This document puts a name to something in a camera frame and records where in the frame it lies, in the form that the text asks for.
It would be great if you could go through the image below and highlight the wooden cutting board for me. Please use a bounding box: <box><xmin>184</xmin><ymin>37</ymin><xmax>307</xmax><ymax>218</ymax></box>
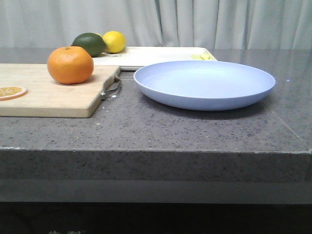
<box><xmin>0</xmin><ymin>63</ymin><xmax>120</xmax><ymax>118</ymax></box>

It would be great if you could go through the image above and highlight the yellow lemon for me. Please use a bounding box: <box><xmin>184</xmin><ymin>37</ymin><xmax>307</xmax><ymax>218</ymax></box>
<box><xmin>102</xmin><ymin>31</ymin><xmax>126</xmax><ymax>53</ymax></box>

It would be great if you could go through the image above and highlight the orange mandarin fruit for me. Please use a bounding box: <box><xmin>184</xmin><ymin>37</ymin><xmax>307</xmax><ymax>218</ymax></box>
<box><xmin>47</xmin><ymin>46</ymin><xmax>94</xmax><ymax>84</ymax></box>

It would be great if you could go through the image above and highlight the grey white curtain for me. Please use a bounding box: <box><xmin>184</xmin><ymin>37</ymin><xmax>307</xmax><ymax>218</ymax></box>
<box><xmin>0</xmin><ymin>0</ymin><xmax>312</xmax><ymax>49</ymax></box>

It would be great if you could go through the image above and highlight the metal cutting board handle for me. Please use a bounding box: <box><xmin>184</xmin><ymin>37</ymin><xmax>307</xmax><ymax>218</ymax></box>
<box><xmin>100</xmin><ymin>75</ymin><xmax>121</xmax><ymax>100</ymax></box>

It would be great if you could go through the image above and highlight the dark green lime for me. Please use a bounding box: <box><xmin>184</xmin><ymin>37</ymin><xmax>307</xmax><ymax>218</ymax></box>
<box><xmin>71</xmin><ymin>32</ymin><xmax>106</xmax><ymax>57</ymax></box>

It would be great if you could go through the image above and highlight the light blue round plate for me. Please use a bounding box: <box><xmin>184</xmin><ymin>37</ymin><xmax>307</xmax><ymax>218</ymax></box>
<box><xmin>134</xmin><ymin>60</ymin><xmax>275</xmax><ymax>111</ymax></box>

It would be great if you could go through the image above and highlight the white rectangular tray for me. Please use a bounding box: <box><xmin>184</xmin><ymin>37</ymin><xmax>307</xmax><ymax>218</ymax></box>
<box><xmin>93</xmin><ymin>46</ymin><xmax>216</xmax><ymax>71</ymax></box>

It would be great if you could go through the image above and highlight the orange slice piece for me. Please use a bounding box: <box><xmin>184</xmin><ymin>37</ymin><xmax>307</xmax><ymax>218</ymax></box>
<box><xmin>0</xmin><ymin>86</ymin><xmax>28</xmax><ymax>101</ymax></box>

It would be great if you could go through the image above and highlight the yellow slice on tray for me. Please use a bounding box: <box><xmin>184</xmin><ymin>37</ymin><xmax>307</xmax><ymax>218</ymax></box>
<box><xmin>191</xmin><ymin>53</ymin><xmax>211</xmax><ymax>60</ymax></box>

